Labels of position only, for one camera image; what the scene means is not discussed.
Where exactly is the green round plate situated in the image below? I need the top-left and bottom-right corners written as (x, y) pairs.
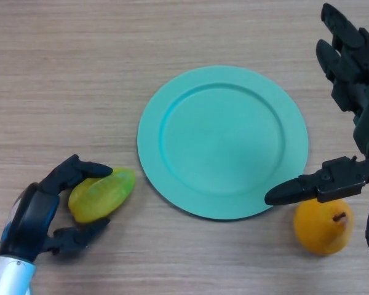
top-left (137, 65), bottom-right (309, 221)

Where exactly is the orange pear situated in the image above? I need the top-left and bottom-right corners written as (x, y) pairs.
top-left (293, 198), bottom-right (355, 256)

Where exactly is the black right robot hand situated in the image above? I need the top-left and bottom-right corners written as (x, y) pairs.
top-left (264, 2), bottom-right (369, 205)

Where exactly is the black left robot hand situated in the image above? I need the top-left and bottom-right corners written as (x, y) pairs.
top-left (0, 154), bottom-right (114, 264)

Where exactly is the yellow green starfruit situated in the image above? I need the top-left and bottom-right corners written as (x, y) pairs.
top-left (68, 167), bottom-right (136, 224)

